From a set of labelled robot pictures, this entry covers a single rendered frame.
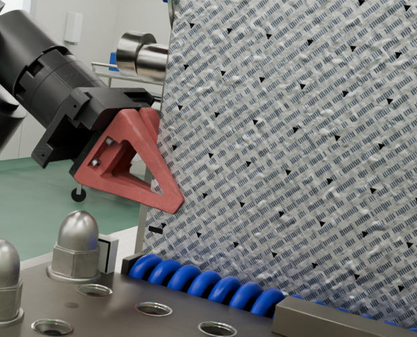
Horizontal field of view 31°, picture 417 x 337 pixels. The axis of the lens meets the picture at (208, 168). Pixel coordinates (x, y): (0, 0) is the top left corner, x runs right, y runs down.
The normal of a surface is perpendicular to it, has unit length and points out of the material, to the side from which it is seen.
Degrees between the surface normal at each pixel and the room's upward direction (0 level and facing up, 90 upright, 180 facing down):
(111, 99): 30
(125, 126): 100
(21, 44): 57
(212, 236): 90
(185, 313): 0
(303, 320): 90
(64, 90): 67
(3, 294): 90
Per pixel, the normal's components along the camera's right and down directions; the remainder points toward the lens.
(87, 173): -0.14, 0.32
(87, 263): 0.57, 0.22
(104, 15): 0.90, 0.20
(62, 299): 0.15, -0.98
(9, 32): 0.02, -0.39
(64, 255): -0.42, 0.09
